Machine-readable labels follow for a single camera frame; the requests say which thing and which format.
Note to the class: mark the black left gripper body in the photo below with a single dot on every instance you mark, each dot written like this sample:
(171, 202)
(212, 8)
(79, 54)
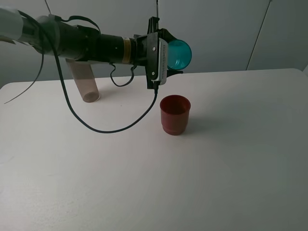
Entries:
(139, 50)

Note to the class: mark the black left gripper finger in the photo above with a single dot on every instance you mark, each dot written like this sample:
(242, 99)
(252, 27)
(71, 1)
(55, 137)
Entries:
(166, 35)
(173, 72)

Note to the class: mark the teal translucent plastic cup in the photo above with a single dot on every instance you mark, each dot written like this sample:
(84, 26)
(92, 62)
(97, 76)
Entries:
(179, 55)

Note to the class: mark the clear smoky plastic bottle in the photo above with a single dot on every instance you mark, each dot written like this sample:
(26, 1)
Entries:
(84, 79)

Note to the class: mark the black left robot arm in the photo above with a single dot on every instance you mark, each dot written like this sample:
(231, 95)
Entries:
(53, 35)

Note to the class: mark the red plastic cup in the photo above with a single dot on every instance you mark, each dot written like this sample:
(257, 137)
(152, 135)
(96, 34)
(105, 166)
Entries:
(174, 114)

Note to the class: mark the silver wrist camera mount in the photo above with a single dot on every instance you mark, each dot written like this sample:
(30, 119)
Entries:
(156, 56)

